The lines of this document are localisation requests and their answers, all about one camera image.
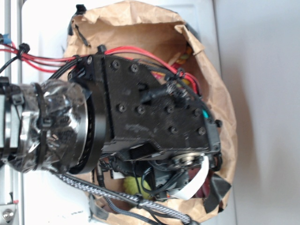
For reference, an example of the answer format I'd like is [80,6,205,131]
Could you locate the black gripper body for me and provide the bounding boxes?
[68,54,222,169]

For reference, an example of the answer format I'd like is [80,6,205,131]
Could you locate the brown paper bag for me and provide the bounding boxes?
[65,0,238,223]

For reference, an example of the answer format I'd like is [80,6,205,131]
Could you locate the multicolour rope ring toy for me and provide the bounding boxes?
[174,45,193,65]

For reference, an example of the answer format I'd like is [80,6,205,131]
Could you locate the red wires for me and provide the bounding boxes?
[0,45,202,94]

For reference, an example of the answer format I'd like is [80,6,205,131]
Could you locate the braided grey cable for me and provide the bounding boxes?
[52,172,195,225]

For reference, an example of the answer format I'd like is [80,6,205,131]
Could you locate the white flat ribbon cable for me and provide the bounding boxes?
[168,156,210,201]

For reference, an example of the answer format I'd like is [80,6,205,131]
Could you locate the aluminium extrusion rail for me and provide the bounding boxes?
[0,0,24,225]

